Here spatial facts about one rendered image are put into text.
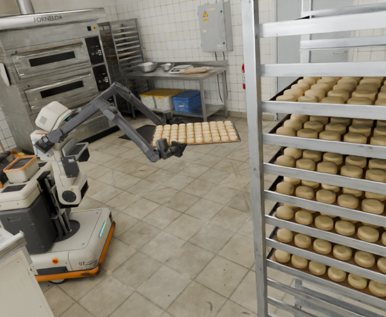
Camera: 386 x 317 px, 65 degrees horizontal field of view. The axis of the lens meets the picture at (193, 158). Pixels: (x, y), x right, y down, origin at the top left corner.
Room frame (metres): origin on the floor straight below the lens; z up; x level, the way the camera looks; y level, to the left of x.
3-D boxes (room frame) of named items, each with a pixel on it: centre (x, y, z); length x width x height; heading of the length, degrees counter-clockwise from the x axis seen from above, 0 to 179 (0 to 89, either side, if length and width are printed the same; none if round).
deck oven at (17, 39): (5.02, 1.98, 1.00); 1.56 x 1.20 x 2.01; 138
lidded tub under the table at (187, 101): (5.32, -0.05, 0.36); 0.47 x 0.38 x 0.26; 140
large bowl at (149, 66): (5.88, 0.60, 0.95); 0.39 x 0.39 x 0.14
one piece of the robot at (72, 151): (2.04, 0.85, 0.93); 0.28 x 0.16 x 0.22; 178
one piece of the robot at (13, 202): (2.06, 1.24, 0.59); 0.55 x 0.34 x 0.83; 178
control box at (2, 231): (1.28, 0.99, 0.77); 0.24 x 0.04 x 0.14; 51
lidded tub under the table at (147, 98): (5.89, 0.58, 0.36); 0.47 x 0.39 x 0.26; 136
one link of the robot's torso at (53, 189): (2.11, 0.98, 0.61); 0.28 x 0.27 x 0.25; 178
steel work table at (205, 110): (5.52, 0.17, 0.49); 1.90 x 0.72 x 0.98; 48
